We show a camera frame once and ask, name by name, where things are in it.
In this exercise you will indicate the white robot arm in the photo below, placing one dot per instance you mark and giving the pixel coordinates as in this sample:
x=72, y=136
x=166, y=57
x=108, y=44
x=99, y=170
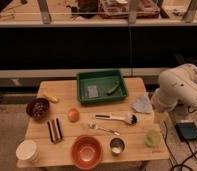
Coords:
x=176, y=84

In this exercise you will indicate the small metal cup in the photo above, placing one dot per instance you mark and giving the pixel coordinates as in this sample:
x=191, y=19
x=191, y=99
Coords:
x=117, y=146

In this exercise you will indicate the green plastic cup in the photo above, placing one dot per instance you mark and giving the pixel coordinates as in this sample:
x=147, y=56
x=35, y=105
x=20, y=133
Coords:
x=152, y=138

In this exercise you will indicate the white paper cup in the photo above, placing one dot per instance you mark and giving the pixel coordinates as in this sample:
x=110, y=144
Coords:
x=27, y=151

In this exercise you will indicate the green plastic tray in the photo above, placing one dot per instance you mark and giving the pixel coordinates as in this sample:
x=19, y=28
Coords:
x=104, y=80

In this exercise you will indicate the grey card in tray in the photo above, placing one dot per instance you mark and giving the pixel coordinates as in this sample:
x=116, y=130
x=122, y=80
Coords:
x=92, y=91

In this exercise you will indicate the green pickle in tray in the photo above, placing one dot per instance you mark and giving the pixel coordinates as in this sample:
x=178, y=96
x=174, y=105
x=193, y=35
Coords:
x=113, y=89

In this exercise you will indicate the orange peach fruit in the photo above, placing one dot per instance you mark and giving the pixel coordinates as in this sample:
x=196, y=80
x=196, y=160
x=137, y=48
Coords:
x=73, y=115

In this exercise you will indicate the yellow banana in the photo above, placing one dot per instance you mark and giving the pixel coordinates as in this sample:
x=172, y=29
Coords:
x=51, y=98

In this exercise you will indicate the white dish brush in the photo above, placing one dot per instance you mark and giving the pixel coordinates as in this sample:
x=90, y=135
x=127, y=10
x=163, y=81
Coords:
x=129, y=119

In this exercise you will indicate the grey crumpled cloth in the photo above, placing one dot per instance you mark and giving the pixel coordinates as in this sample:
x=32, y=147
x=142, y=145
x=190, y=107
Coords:
x=142, y=104

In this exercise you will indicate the striped brown white sponge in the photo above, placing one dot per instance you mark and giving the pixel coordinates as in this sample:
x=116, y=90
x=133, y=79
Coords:
x=55, y=132

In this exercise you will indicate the brown bowl with nuts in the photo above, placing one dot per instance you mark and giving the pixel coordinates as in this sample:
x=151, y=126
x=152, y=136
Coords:
x=38, y=108

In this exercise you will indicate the orange plastic bowl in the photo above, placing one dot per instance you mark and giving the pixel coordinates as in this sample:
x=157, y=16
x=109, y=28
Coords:
x=86, y=152

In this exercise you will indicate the black foot pedal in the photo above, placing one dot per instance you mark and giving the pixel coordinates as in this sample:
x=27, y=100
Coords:
x=186, y=131

